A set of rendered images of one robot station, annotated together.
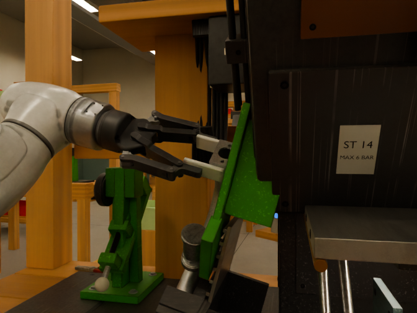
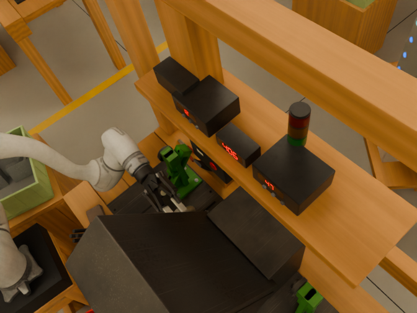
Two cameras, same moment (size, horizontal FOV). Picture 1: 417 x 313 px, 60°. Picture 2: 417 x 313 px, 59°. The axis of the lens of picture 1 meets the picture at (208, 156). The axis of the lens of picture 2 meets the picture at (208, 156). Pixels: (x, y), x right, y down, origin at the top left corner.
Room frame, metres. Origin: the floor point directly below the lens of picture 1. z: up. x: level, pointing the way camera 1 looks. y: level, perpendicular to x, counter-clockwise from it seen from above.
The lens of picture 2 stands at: (0.37, -0.56, 2.43)
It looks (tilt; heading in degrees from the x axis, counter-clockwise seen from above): 58 degrees down; 50
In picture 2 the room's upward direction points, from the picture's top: 16 degrees counter-clockwise
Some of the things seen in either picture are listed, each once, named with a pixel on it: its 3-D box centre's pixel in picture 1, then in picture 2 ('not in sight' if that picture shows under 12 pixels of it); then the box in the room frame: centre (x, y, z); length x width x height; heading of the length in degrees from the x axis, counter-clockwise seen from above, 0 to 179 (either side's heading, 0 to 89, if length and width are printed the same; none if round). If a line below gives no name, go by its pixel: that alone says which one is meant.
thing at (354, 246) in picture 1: (366, 218); not in sight; (0.48, -0.21, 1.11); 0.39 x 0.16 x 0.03; 167
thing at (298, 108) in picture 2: not in sight; (299, 115); (0.86, -0.34, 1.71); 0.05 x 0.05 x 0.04
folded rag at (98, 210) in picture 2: not in sight; (96, 217); (0.45, 0.41, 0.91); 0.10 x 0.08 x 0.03; 64
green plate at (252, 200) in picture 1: (254, 173); not in sight; (0.55, -0.07, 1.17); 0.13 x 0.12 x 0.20; 77
